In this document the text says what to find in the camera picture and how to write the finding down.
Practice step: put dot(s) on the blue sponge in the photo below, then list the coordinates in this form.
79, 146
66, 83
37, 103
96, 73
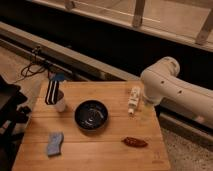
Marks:
54, 144

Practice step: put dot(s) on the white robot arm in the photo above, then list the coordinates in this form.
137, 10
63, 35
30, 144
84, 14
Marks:
161, 81

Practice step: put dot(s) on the white cup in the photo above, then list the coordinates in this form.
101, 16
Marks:
60, 105

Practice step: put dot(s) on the dark ceramic bowl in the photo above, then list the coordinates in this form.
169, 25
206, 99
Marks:
91, 115

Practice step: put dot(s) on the small white bottle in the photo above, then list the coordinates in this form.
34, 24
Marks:
134, 98

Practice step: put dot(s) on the dried red pepper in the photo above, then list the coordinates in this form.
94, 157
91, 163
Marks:
134, 142

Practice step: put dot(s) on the wooden frame legs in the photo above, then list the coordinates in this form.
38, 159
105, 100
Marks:
188, 18

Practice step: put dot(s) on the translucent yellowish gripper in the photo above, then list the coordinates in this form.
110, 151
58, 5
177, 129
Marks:
148, 109

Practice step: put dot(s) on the metal floor rail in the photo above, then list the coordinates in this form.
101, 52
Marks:
16, 39

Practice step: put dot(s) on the wooden cutting board table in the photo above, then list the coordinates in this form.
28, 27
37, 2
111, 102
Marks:
102, 150

